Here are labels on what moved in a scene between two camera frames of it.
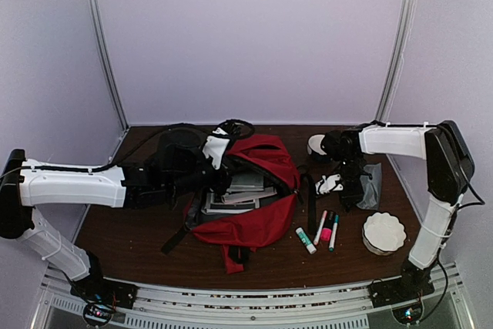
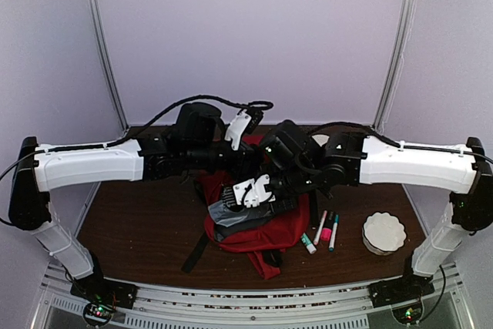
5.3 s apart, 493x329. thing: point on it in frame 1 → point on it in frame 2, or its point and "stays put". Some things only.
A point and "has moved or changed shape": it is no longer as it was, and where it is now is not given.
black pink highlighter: x=326 y=233 stays put
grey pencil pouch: x=371 y=187 → x=226 y=216
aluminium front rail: x=255 y=304 stays put
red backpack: x=254 y=203 has moved or changed shape
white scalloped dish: x=383 y=233 stays put
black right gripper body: x=352 y=169 → x=285 y=205
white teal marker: x=331 y=245 stays put
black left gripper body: x=219 y=187 → x=246 y=154
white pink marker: x=320 y=228 stays put
